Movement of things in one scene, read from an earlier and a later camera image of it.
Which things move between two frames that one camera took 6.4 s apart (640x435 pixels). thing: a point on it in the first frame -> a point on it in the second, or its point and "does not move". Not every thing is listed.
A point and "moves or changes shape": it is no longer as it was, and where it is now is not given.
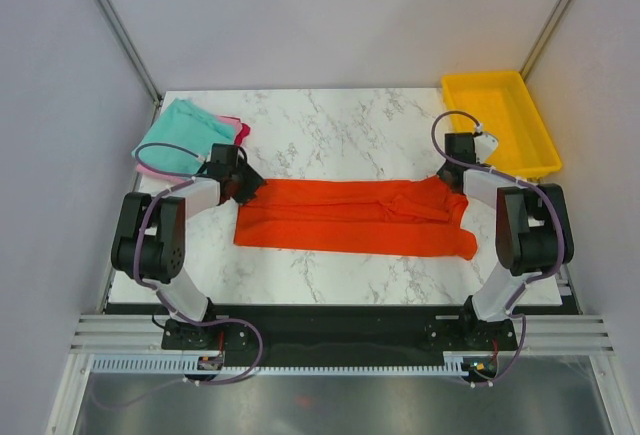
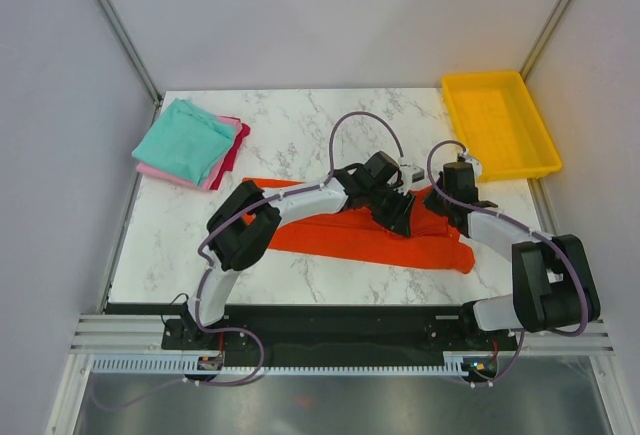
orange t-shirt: [407, 216] moves or changes shape
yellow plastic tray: [505, 108] does not move
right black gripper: [442, 170] -> [430, 203]
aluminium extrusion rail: [583, 334] does not move
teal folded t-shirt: [183, 125] does not move
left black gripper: [253, 181] -> [398, 221]
